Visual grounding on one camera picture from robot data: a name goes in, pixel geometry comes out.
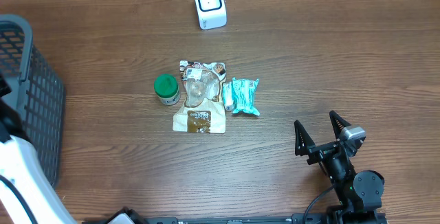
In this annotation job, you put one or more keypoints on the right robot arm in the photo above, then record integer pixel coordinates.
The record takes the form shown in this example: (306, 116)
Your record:
(359, 193)

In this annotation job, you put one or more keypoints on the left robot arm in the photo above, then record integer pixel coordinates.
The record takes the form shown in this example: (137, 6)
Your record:
(26, 194)

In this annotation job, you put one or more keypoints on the grey plastic mesh basket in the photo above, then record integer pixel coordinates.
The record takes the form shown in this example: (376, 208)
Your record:
(37, 93)

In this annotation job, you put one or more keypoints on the green lid jar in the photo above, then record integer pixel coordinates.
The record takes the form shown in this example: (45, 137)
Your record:
(167, 89)

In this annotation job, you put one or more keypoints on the brown beige snack pouch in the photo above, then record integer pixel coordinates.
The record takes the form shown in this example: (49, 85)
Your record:
(203, 109)

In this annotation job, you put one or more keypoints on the teal snack packet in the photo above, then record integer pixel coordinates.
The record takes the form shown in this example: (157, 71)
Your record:
(243, 94)

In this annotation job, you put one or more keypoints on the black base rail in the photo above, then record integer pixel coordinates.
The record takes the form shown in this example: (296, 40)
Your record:
(233, 220)

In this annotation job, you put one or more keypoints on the small teal white packet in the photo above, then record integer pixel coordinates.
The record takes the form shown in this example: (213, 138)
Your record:
(228, 101)

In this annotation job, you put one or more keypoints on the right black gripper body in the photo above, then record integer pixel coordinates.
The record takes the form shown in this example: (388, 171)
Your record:
(336, 167)

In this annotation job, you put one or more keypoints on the white barcode scanner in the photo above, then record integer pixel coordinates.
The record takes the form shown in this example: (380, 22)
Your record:
(211, 13)

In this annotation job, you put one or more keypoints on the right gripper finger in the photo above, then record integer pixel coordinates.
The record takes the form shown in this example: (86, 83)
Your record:
(340, 126)
(303, 142)

